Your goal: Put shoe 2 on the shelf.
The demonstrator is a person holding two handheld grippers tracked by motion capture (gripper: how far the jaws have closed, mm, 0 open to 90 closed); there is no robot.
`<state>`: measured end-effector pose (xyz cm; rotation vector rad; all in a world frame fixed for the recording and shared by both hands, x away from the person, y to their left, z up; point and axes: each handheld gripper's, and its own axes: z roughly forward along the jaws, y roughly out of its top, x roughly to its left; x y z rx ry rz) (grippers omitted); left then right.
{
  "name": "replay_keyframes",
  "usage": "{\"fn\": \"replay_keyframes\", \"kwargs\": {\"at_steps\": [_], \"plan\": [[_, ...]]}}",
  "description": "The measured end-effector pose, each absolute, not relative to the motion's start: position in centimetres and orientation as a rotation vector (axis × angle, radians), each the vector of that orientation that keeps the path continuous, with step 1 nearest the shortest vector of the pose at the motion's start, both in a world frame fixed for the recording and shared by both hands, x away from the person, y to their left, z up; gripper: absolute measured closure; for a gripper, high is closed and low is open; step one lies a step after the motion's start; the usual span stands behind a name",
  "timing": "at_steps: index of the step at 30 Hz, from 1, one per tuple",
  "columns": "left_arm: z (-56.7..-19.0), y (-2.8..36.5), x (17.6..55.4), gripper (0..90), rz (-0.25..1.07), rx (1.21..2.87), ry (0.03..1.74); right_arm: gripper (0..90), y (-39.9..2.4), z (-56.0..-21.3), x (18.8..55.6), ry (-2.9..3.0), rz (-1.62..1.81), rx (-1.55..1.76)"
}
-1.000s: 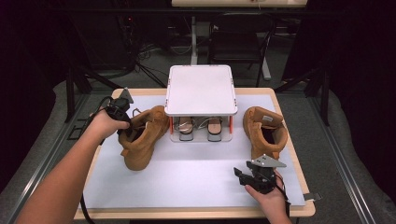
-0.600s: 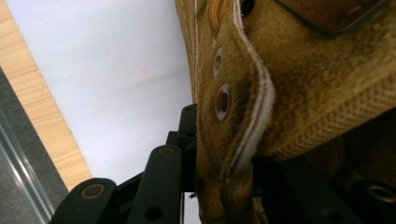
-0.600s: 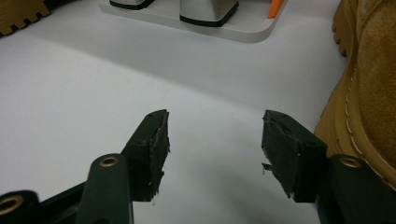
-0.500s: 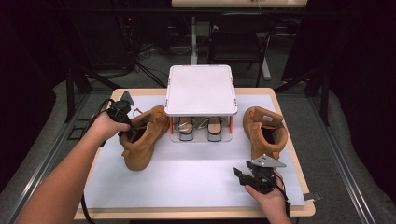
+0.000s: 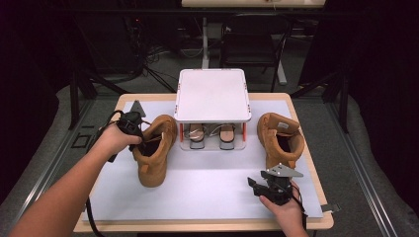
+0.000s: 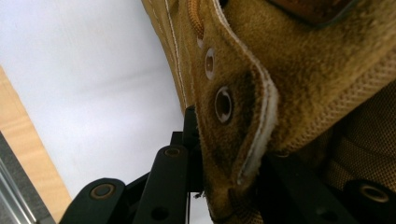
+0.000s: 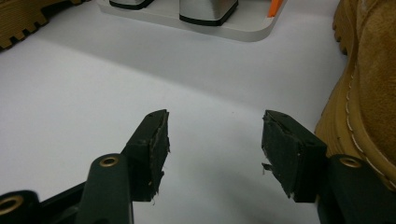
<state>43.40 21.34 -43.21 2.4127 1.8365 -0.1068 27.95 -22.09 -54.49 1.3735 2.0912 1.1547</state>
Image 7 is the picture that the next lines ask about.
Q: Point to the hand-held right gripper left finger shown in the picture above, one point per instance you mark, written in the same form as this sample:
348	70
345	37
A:
146	155

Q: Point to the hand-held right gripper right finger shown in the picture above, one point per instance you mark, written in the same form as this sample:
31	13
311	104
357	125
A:
292	155

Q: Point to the tan suede lace-up boot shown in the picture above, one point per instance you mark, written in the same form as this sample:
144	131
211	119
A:
18	21
373	77

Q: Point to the white shoe rack orange posts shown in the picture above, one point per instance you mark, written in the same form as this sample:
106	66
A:
243	29

